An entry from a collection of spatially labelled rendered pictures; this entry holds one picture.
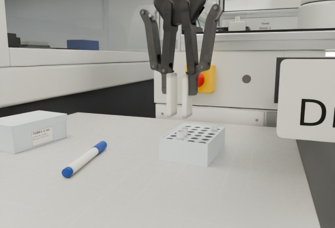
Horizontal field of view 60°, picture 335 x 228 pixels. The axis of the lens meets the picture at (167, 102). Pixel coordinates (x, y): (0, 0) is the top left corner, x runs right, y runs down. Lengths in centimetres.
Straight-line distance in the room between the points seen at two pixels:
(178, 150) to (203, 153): 4
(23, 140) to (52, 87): 41
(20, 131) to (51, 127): 7
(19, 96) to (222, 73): 55
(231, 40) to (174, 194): 49
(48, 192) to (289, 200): 30
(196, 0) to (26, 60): 58
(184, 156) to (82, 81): 69
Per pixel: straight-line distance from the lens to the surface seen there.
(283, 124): 44
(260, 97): 77
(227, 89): 78
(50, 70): 97
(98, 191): 40
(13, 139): 58
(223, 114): 79
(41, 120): 61
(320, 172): 82
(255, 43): 76
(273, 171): 48
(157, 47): 48
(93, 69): 116
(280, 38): 76
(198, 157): 47
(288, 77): 43
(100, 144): 54
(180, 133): 48
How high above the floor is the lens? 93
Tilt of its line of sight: 9 degrees down
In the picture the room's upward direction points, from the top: straight up
